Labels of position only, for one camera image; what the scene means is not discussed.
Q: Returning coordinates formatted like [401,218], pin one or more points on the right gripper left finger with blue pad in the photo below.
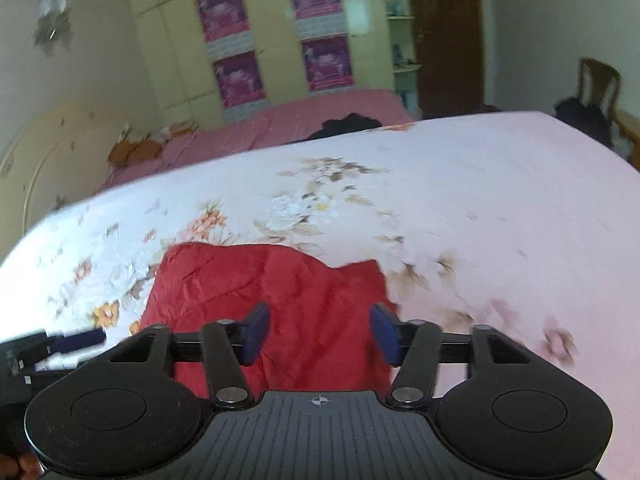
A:
[227,347]

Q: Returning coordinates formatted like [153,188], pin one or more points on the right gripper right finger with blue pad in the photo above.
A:
[414,350]

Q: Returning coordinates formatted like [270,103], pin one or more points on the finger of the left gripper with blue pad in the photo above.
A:
[65,344]

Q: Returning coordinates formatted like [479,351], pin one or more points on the red puffer jacket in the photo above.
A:
[319,336]

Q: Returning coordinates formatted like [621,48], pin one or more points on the person's hand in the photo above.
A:
[25,467]

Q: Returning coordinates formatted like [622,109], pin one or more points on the white floral bed sheet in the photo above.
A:
[515,220]

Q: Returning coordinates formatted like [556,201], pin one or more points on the cream arched headboard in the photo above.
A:
[59,159]

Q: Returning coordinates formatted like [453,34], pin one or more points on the orange brown pillow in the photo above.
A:
[131,148]

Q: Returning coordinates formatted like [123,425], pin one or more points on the black garment on bed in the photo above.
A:
[349,124]

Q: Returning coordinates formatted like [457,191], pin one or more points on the pink plaid bed cover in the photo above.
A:
[282,124]

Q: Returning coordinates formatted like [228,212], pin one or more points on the lower left purple poster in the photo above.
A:
[238,78]

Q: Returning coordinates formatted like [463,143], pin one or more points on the corner shelf unit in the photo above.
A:
[399,20]

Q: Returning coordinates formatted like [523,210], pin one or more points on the lower right purple poster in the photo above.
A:
[327,63]

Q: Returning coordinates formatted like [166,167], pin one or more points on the black bag on chair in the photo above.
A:
[588,119]

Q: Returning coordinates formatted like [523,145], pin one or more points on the cream wardrobe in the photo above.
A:
[172,43]

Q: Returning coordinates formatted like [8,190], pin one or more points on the upper left purple poster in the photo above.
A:
[222,18]

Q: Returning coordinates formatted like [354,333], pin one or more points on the wooden side table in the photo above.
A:
[629,125]

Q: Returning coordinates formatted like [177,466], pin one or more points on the brown wooden door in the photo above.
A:
[449,47]

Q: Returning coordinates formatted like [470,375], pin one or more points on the wooden chair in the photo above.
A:
[599,84]

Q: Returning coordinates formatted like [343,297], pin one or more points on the wall sconce lamp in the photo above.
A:
[53,25]

